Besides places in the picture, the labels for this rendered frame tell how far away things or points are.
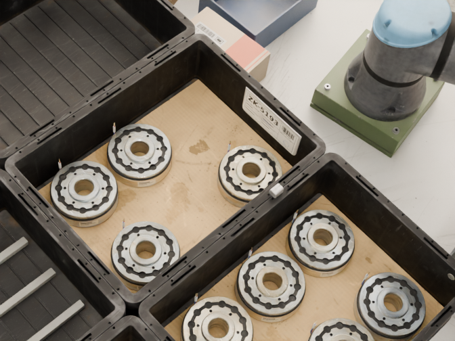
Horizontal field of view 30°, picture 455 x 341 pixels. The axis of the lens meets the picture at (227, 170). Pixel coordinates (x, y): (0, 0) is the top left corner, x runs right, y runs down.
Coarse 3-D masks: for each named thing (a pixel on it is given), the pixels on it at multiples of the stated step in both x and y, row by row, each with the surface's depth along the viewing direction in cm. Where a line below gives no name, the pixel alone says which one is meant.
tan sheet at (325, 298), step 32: (288, 224) 135; (352, 224) 136; (352, 256) 133; (384, 256) 133; (224, 288) 128; (320, 288) 130; (352, 288) 130; (256, 320) 126; (288, 320) 127; (320, 320) 127
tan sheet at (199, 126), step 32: (192, 96) 145; (160, 128) 142; (192, 128) 142; (224, 128) 143; (96, 160) 137; (192, 160) 139; (128, 192) 135; (160, 192) 135; (192, 192) 136; (128, 224) 132; (160, 224) 133; (192, 224) 133; (128, 288) 127
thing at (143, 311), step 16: (320, 160) 129; (336, 160) 130; (304, 176) 128; (352, 176) 129; (288, 192) 126; (368, 192) 127; (272, 208) 125; (384, 208) 127; (240, 224) 123; (224, 240) 121; (432, 240) 124; (208, 256) 120; (448, 256) 123; (192, 272) 118; (160, 288) 116; (144, 304) 115; (448, 304) 119; (144, 320) 114; (432, 320) 118; (160, 336) 113; (416, 336) 116
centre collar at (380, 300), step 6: (390, 288) 127; (396, 288) 127; (378, 294) 126; (384, 294) 126; (396, 294) 127; (402, 294) 126; (378, 300) 125; (402, 300) 126; (408, 300) 126; (378, 306) 125; (384, 306) 125; (402, 306) 125; (408, 306) 125; (384, 312) 125; (390, 312) 125; (396, 312) 125; (402, 312) 125; (390, 318) 125; (396, 318) 125
